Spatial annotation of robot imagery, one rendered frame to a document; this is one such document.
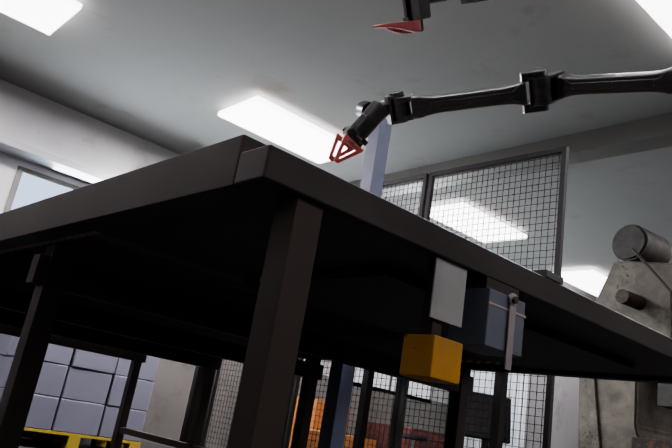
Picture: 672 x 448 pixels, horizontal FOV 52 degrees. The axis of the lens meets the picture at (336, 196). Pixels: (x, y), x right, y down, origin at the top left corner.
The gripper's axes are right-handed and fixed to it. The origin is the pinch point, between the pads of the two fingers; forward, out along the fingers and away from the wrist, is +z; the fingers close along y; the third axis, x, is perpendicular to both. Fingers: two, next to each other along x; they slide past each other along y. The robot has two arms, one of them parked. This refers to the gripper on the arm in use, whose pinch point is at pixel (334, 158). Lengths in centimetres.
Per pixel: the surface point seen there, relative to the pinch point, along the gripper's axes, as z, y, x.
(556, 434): 21, 641, -581
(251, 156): 15, -76, 23
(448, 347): 17, -68, -30
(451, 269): 5, -59, -23
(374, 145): -39, 221, -49
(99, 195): 44, -29, 39
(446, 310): 12, -63, -27
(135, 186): 36, -43, 34
